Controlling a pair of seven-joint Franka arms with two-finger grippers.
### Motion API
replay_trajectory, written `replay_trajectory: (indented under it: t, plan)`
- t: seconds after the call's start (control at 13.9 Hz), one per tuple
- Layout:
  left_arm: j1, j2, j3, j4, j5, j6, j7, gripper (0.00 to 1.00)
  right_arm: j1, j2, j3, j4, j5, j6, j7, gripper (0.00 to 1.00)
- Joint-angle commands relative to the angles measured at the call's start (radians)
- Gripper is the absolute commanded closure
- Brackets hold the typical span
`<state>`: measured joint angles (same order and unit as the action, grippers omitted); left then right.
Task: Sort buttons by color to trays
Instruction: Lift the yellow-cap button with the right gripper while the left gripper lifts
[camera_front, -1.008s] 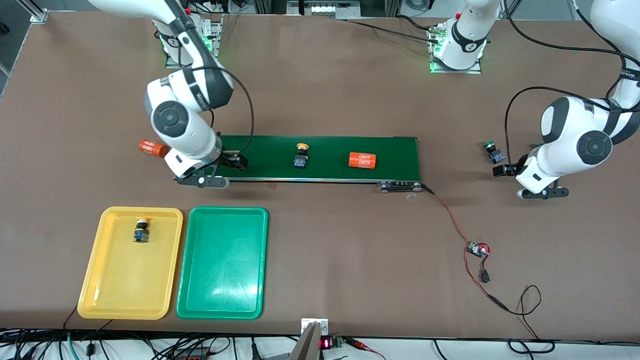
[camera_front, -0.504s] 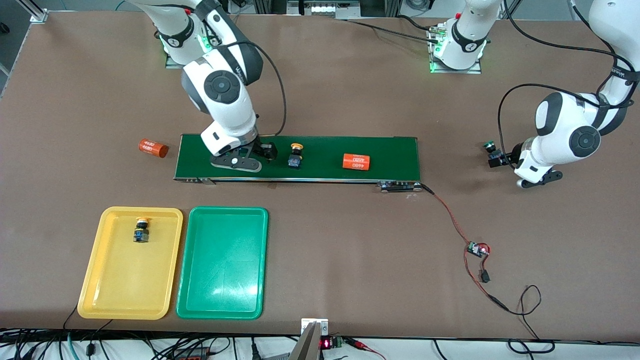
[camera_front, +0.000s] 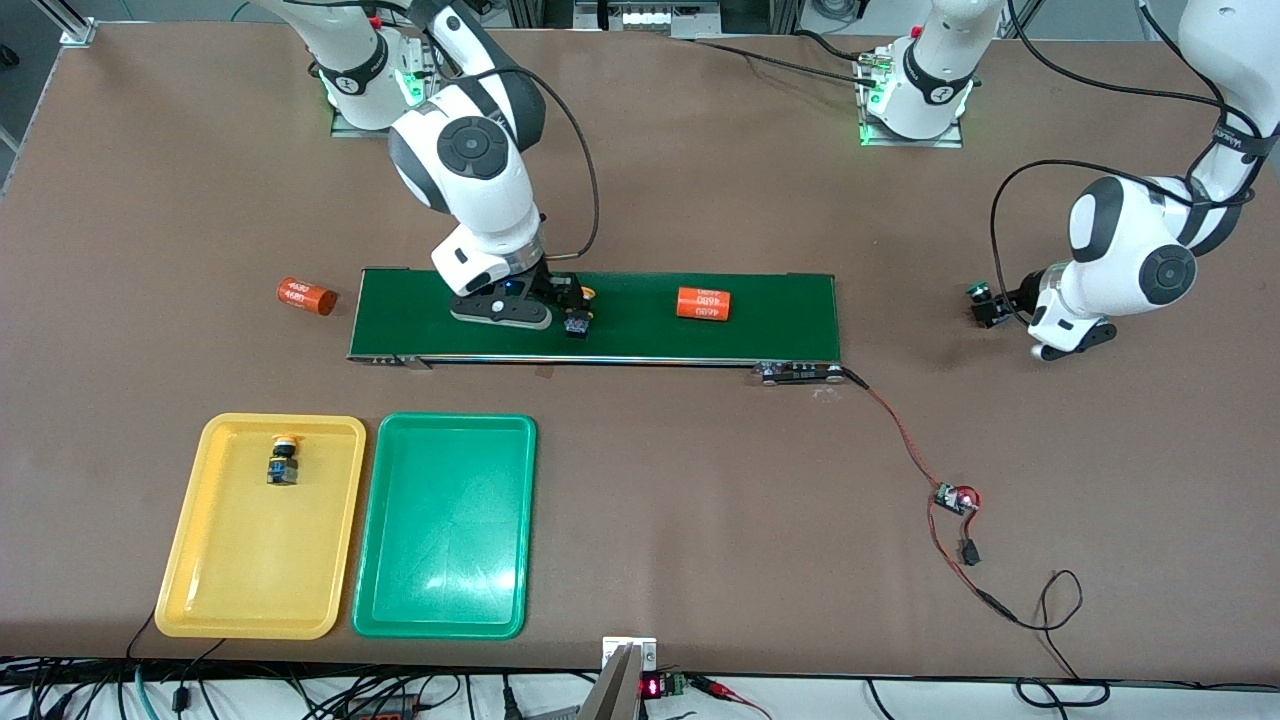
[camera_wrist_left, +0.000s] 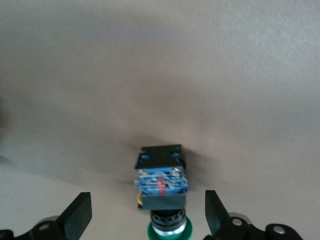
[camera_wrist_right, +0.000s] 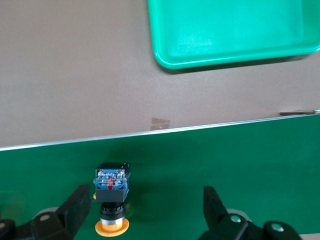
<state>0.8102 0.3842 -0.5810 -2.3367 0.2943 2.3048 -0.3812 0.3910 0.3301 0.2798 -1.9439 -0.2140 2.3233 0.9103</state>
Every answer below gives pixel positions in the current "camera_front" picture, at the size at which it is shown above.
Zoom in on red clip leads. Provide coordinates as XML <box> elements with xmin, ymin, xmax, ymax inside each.
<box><xmin>690</xmin><ymin>676</ymin><xmax>773</xmax><ymax>720</ymax></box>

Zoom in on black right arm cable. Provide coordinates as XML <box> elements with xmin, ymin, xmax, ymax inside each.
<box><xmin>440</xmin><ymin>0</ymin><xmax>601</xmax><ymax>263</ymax></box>

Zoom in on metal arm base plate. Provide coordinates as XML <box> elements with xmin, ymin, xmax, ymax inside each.
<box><xmin>855</xmin><ymin>50</ymin><xmax>966</xmax><ymax>149</ymax></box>
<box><xmin>330</xmin><ymin>28</ymin><xmax>443</xmax><ymax>139</ymax></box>

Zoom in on thin black looped cable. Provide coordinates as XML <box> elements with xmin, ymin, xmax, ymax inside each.
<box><xmin>985</xmin><ymin>568</ymin><xmax>1113</xmax><ymax>709</ymax></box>

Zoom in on yellow plastic tray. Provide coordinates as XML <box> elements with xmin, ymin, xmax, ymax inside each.
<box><xmin>154</xmin><ymin>412</ymin><xmax>368</xmax><ymax>641</ymax></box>

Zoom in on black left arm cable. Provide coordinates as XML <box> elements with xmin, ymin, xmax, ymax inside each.
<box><xmin>988</xmin><ymin>0</ymin><xmax>1280</xmax><ymax>331</ymax></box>

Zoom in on green plastic tray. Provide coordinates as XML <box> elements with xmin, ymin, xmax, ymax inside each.
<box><xmin>351</xmin><ymin>412</ymin><xmax>538</xmax><ymax>641</ymax></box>

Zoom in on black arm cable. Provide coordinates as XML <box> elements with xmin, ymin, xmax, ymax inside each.
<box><xmin>440</xmin><ymin>0</ymin><xmax>601</xmax><ymax>263</ymax></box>
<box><xmin>988</xmin><ymin>0</ymin><xmax>1280</xmax><ymax>331</ymax></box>

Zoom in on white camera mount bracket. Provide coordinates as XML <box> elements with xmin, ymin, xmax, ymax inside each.
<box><xmin>602</xmin><ymin>637</ymin><xmax>658</xmax><ymax>673</ymax></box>

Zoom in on grey metal mount bar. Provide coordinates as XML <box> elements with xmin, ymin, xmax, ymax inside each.
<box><xmin>578</xmin><ymin>645</ymin><xmax>641</xmax><ymax>720</ymax></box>

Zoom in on green conveyor belt unit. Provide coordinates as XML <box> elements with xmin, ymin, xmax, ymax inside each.
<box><xmin>346</xmin><ymin>267</ymin><xmax>849</xmax><ymax>387</ymax></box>

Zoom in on black cable on table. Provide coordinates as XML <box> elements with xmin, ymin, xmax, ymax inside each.
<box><xmin>690</xmin><ymin>28</ymin><xmax>881</xmax><ymax>89</ymax></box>

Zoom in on aluminium frame post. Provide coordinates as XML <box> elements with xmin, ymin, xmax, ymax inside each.
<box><xmin>30</xmin><ymin>0</ymin><xmax>98</xmax><ymax>48</ymax></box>

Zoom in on orange 4680 cylinder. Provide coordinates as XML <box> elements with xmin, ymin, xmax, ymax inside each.
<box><xmin>276</xmin><ymin>277</ymin><xmax>338</xmax><ymax>317</ymax></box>
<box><xmin>675</xmin><ymin>287</ymin><xmax>734</xmax><ymax>323</ymax></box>

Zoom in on silver lit device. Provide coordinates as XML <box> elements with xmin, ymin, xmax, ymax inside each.
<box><xmin>573</xmin><ymin>0</ymin><xmax>723</xmax><ymax>41</ymax></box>

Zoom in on green push button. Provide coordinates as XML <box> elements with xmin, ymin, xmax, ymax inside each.
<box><xmin>966</xmin><ymin>283</ymin><xmax>1009</xmax><ymax>329</ymax></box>

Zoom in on thin red wire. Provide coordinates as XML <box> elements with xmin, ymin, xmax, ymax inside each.
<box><xmin>927</xmin><ymin>495</ymin><xmax>1001</xmax><ymax>606</ymax></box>

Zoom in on yellow push button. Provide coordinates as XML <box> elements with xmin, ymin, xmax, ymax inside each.
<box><xmin>563</xmin><ymin>286</ymin><xmax>598</xmax><ymax>339</ymax></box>
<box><xmin>265</xmin><ymin>433</ymin><xmax>302</xmax><ymax>488</ymax></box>

